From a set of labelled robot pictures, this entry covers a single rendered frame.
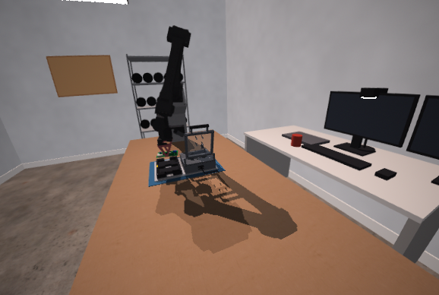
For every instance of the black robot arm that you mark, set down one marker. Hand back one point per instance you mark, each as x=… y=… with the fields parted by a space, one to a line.
x=172 y=87

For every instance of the green circuit board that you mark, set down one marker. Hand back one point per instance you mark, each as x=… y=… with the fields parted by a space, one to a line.
x=174 y=153

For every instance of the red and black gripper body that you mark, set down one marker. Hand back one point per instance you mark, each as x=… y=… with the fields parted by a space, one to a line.
x=161 y=139

